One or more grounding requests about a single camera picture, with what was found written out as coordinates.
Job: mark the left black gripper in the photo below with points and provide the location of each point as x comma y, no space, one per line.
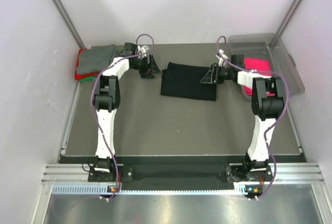
152,67

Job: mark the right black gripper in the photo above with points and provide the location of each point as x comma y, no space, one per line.
212,75

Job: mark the black t shirt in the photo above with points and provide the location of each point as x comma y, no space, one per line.
179,80

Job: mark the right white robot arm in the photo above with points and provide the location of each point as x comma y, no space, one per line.
269,100

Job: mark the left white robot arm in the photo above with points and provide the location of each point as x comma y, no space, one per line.
105,100

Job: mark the pink t shirt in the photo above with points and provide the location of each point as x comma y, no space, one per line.
254,64

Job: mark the folded grey t shirt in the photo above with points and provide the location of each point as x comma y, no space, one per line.
106,55

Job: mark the folded green t shirt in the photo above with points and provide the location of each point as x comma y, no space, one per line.
86,79

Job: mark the clear plastic bin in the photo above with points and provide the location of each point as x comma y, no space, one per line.
257,46

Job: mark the folded red t shirt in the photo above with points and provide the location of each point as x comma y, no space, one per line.
79,75

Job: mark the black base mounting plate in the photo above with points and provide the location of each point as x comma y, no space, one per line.
172,173

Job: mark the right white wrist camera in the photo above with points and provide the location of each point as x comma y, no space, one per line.
222,58

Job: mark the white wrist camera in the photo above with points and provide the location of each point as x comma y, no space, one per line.
222,58
142,51

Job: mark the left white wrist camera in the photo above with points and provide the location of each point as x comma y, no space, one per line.
142,51

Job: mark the left aluminium frame post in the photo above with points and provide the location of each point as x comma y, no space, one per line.
68,22

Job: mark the aluminium frame post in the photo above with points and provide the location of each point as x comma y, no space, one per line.
68,22
285,22

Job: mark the slotted cable duct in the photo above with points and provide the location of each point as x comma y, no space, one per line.
107,190

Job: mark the aluminium rail frame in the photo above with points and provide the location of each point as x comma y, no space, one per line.
298,195

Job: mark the right aluminium frame post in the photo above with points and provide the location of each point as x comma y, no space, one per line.
285,22

